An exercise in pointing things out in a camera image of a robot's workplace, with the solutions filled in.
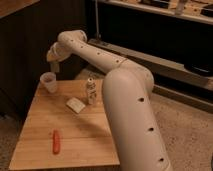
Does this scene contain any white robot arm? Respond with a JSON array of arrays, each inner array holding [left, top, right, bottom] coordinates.
[[47, 30, 173, 171]]

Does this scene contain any translucent white cup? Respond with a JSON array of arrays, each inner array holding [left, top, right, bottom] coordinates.
[[40, 72, 57, 93]]

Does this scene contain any white eraser block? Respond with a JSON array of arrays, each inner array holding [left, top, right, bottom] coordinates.
[[66, 97, 86, 113]]

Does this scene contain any small white bottle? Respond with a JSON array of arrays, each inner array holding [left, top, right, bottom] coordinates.
[[86, 78, 97, 105]]

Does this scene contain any orange carrot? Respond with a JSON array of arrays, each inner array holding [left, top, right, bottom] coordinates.
[[52, 130, 60, 154]]

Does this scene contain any metal shelf rack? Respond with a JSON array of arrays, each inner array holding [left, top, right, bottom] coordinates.
[[86, 0, 213, 113]]

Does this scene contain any black tray on shelf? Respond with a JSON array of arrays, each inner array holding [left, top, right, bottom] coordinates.
[[184, 61, 213, 77]]

